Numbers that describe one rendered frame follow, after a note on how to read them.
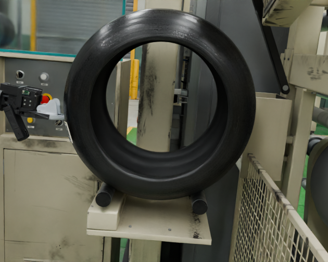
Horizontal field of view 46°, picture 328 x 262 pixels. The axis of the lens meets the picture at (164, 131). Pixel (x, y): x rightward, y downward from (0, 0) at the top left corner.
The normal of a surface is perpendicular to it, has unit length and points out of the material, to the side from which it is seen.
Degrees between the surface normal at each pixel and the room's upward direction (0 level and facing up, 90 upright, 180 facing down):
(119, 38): 81
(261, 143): 90
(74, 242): 89
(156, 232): 0
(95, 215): 90
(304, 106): 90
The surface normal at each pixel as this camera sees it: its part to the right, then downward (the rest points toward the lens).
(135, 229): 0.07, -0.98
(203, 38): 0.07, 0.05
